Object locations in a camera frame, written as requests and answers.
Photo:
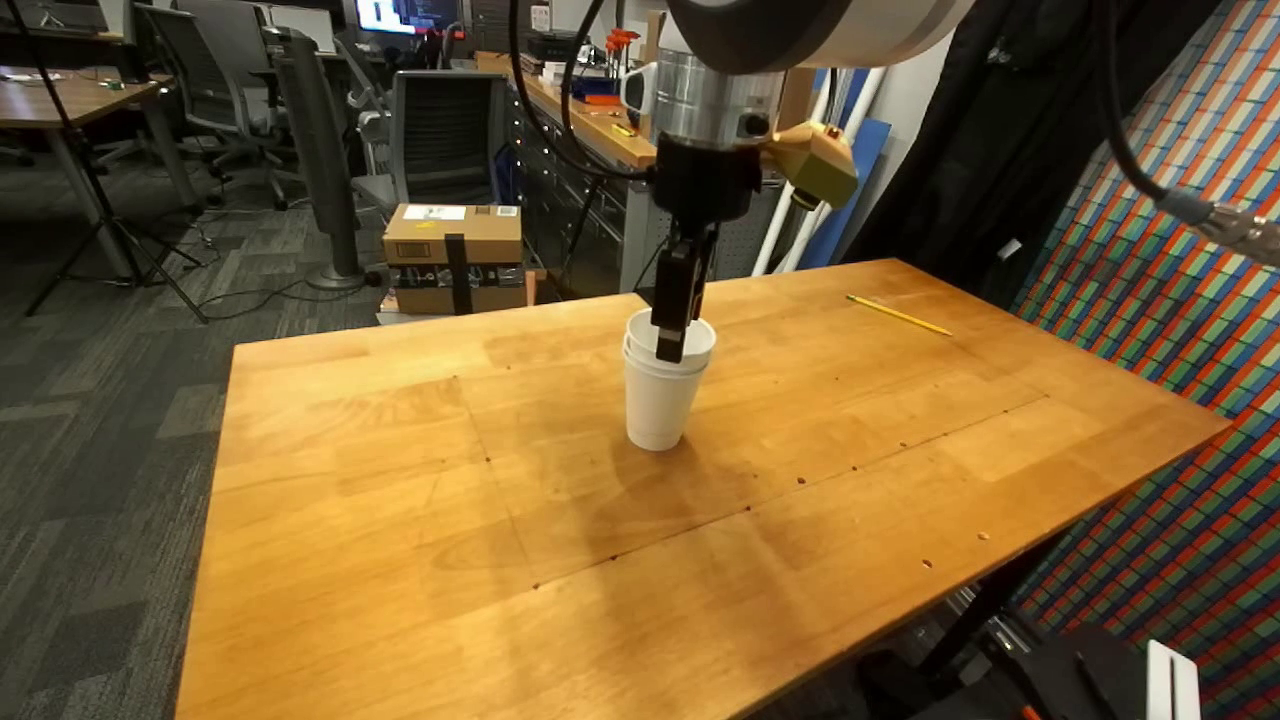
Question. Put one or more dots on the white leaning poles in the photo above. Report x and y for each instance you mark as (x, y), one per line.
(812, 121)

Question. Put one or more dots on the blue board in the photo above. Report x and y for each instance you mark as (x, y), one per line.
(854, 173)

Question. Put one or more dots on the wooden top workbench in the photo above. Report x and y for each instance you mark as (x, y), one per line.
(586, 173)

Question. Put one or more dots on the wooden office desk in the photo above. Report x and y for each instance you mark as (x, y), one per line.
(64, 104)

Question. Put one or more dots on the black table leg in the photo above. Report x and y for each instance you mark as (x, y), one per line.
(981, 605)

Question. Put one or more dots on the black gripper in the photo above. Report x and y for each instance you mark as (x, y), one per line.
(707, 186)

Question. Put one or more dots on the yellow pencil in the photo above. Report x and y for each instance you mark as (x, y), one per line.
(900, 314)

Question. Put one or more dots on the small taped cardboard box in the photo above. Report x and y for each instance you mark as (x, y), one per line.
(452, 253)

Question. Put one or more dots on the white flat device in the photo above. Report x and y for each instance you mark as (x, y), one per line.
(1174, 683)

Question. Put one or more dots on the lit computer monitor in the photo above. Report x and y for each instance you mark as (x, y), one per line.
(403, 14)

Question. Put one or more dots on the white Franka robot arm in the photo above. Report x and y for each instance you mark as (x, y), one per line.
(786, 33)

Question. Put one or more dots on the white mug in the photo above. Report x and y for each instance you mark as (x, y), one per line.
(641, 95)

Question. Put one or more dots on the white foam cup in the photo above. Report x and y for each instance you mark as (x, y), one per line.
(663, 404)
(641, 345)

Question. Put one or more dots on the black office chair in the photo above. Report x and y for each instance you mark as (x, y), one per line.
(212, 82)

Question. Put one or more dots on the black tripod stand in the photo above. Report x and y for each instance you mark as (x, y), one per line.
(94, 186)

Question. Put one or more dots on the orange green wrist camera box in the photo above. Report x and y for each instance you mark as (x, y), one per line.
(812, 163)

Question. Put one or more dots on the black curtain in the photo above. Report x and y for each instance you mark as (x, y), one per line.
(972, 146)

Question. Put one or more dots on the colourful woven wall cloth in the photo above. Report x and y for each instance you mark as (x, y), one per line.
(1174, 335)

